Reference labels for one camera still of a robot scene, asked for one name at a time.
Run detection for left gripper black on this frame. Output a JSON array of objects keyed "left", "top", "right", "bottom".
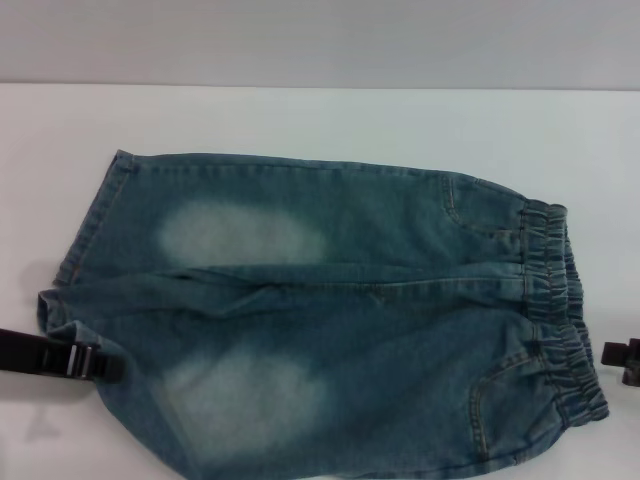
[{"left": 0, "top": 327, "right": 126, "bottom": 384}]

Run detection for blue denim shorts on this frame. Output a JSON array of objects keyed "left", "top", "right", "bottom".
[{"left": 37, "top": 148, "right": 611, "bottom": 480}]

